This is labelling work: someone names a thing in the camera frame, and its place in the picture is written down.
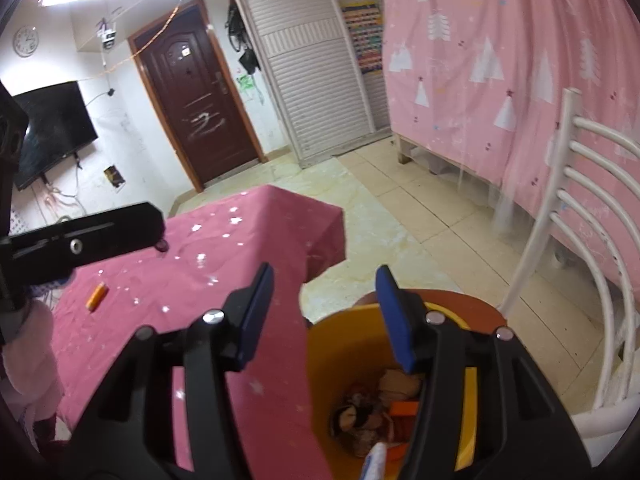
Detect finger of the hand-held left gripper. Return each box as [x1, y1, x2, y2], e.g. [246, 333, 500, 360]
[0, 201, 169, 289]

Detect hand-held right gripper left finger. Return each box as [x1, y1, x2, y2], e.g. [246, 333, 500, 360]
[65, 262, 275, 480]

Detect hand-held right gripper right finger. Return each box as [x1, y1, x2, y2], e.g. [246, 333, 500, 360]
[375, 265, 589, 480]

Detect yellow plastic bin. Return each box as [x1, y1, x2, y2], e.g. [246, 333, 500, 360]
[306, 305, 479, 480]

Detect orange cardboard box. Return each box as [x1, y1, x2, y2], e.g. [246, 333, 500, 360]
[387, 400, 421, 419]

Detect person's left forearm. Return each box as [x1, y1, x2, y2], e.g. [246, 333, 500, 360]
[0, 302, 66, 442]

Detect brown round stool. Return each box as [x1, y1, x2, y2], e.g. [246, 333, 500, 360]
[350, 288, 509, 347]

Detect small orange tube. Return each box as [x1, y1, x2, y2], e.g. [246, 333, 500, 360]
[85, 282, 109, 312]

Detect pink star tablecloth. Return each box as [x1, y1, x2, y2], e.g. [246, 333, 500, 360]
[50, 185, 346, 480]

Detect brown printed wrapper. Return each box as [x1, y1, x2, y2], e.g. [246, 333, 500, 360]
[332, 392, 387, 457]

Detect white squeeze tube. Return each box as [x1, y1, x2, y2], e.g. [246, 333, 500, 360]
[362, 442, 390, 480]

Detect dark brown door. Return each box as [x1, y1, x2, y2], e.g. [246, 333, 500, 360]
[127, 0, 265, 192]

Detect white slatted wardrobe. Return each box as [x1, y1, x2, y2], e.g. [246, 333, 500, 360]
[226, 0, 394, 169]

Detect black hanging bags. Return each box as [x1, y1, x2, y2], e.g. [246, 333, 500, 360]
[224, 0, 261, 75]

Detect white metal chair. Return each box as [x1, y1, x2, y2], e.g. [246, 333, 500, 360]
[492, 87, 640, 462]

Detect colourful chart poster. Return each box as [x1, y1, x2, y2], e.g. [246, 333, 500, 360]
[341, 1, 386, 77]

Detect pink tree print curtain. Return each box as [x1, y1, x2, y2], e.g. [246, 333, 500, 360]
[376, 0, 640, 307]

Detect black wall television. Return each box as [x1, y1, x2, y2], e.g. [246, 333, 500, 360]
[10, 80, 100, 191]

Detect white wall clock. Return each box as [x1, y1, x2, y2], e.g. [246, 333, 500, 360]
[12, 25, 40, 58]

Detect white security camera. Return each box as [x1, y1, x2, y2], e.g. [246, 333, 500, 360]
[97, 18, 119, 51]

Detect orange rope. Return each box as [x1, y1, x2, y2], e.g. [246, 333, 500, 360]
[75, 2, 184, 81]

